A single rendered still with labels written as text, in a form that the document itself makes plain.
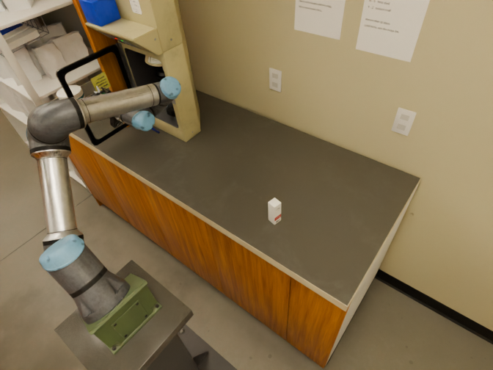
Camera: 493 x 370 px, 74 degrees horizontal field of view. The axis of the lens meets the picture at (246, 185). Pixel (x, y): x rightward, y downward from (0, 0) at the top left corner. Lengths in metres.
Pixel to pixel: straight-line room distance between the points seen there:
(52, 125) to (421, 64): 1.23
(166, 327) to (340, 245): 0.67
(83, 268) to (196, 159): 0.80
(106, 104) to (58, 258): 0.48
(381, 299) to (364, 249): 1.02
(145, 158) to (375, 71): 1.10
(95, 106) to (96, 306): 0.59
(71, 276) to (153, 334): 0.32
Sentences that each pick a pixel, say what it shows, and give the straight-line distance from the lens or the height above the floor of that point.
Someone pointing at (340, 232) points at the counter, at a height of 0.94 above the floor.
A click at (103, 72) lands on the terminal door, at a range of 1.71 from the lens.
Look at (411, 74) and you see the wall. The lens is 1.41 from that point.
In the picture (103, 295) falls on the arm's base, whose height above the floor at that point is 1.15.
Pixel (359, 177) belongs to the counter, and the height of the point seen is 0.94.
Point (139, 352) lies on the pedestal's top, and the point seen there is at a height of 0.94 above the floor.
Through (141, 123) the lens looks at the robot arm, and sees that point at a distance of 1.28.
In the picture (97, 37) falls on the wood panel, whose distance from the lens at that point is 1.75.
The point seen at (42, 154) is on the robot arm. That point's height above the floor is 1.36.
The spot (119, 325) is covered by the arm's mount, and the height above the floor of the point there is 1.05.
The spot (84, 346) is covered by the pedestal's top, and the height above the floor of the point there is 0.94.
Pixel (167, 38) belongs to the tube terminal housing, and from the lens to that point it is 1.49.
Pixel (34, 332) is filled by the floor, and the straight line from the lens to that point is 2.56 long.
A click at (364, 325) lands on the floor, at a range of 2.20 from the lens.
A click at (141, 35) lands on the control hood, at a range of 1.41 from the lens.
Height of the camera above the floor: 2.00
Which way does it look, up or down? 47 degrees down
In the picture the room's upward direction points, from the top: 5 degrees counter-clockwise
